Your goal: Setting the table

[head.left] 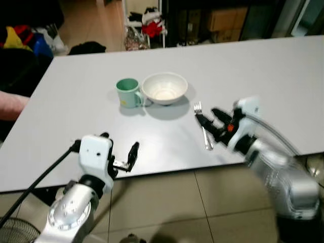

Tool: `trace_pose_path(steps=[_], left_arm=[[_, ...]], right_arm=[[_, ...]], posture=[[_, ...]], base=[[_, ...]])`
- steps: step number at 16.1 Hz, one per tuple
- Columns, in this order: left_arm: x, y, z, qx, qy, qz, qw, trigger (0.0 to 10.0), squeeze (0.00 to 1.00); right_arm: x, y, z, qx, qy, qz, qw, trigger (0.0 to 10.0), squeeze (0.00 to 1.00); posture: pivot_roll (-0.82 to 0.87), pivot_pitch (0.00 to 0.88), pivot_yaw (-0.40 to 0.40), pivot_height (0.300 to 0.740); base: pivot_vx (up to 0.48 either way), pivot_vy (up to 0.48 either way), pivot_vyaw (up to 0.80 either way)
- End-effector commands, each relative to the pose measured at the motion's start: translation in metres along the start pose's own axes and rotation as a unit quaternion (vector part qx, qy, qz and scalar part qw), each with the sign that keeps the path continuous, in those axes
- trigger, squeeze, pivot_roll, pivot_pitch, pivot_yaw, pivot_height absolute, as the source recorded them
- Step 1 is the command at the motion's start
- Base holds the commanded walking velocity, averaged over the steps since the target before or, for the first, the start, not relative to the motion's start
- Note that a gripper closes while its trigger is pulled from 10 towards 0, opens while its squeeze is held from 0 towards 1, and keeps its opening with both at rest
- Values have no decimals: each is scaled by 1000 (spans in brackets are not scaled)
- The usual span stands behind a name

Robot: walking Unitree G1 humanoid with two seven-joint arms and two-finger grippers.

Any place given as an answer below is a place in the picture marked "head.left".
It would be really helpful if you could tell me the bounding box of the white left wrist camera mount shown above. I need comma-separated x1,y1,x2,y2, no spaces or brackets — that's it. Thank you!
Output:
79,134,115,179

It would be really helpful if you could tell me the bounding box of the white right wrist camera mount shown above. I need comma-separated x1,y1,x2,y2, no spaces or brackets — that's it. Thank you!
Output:
229,97,262,153

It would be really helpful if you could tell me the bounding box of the white plastic bag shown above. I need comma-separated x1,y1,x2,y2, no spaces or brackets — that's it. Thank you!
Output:
38,24,67,54

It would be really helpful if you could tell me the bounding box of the yellow cloth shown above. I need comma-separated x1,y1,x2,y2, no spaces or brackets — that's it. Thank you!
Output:
4,26,31,50

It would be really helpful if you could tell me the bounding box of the green ceramic mug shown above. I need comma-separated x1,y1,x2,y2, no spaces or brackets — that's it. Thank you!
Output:
116,78,145,108

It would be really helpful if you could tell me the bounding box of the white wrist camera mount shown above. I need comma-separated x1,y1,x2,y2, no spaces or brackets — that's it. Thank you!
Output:
229,97,262,153
79,134,115,179

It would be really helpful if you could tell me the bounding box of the dark glass cabinet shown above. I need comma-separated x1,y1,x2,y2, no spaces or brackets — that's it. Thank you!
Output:
167,0,285,47

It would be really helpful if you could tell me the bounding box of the black bag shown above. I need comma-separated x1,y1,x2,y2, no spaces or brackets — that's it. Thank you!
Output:
68,42,107,56

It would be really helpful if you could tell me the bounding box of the brown cardboard box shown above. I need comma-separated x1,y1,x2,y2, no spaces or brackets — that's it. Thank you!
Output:
207,7,249,34

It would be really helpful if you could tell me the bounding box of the white ceramic bowl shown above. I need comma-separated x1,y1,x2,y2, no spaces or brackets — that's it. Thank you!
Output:
141,72,189,106

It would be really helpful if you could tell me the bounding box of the grey right arm cable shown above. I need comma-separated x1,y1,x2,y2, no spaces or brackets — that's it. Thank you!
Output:
243,113,300,156

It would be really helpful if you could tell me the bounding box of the black wire fan guard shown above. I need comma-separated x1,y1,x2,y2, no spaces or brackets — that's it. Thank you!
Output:
0,218,41,243

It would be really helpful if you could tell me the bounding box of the white metal rack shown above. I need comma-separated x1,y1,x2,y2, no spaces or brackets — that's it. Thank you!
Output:
123,0,168,50

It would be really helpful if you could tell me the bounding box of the red cloth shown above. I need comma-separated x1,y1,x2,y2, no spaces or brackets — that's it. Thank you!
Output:
142,20,164,37

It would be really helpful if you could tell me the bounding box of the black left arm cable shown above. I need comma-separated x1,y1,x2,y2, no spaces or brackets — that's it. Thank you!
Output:
0,142,83,226

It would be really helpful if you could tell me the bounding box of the blue bag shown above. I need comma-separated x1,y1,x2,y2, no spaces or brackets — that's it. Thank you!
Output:
32,33,54,58

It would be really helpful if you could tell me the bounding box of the silver metal fork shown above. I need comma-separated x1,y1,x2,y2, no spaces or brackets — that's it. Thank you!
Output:
193,101,214,151

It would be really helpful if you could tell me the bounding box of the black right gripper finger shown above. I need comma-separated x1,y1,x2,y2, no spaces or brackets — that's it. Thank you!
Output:
195,114,222,144
211,107,235,128

